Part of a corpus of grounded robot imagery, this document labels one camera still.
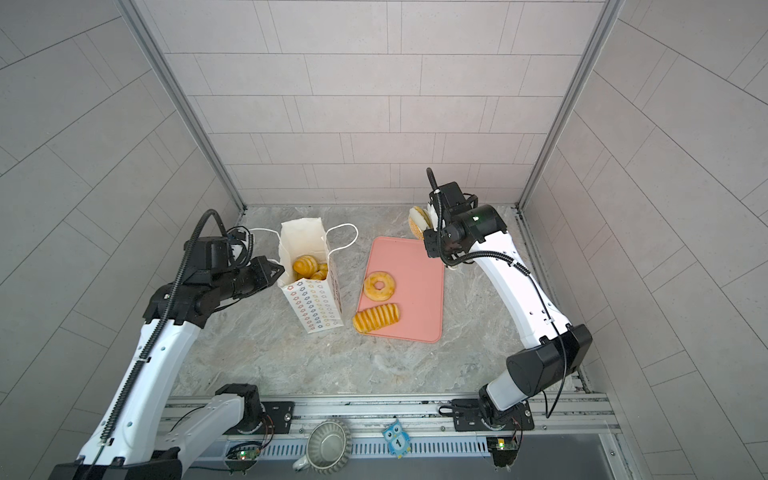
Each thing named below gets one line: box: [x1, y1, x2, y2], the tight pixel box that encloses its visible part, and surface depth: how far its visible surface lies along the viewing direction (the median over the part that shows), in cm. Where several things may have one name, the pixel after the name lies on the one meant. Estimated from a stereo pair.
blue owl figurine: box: [382, 418, 411, 459], surface depth 69 cm
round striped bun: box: [292, 255, 319, 278], surface depth 86 cm
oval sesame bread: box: [408, 206, 432, 240], surface depth 81 cm
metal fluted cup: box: [293, 419, 353, 475], surface depth 68 cm
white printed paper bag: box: [278, 217, 345, 334], surface depth 80 cm
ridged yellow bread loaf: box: [353, 303, 400, 334], surface depth 86 cm
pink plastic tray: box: [356, 236, 445, 343], surface depth 93 cm
